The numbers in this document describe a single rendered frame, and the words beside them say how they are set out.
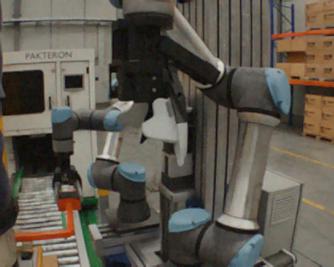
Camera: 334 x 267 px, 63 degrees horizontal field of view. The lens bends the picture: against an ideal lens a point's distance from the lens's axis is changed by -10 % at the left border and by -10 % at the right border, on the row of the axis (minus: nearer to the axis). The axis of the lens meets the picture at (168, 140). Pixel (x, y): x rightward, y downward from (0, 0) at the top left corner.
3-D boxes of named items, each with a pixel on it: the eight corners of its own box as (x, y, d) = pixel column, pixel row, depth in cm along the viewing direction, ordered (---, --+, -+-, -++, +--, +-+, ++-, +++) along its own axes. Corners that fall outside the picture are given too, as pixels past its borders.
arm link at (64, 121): (78, 106, 103) (62, 109, 95) (79, 137, 105) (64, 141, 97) (60, 106, 106) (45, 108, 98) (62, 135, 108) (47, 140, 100)
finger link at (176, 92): (166, 134, 41) (152, 82, 44) (178, 133, 42) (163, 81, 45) (180, 118, 37) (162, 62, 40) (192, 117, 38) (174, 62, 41)
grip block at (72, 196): (58, 203, 113) (56, 191, 112) (79, 201, 115) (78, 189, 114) (58, 212, 105) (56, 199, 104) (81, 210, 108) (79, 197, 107)
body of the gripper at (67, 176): (56, 188, 100) (52, 155, 97) (56, 180, 108) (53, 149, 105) (78, 187, 102) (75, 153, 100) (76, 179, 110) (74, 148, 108)
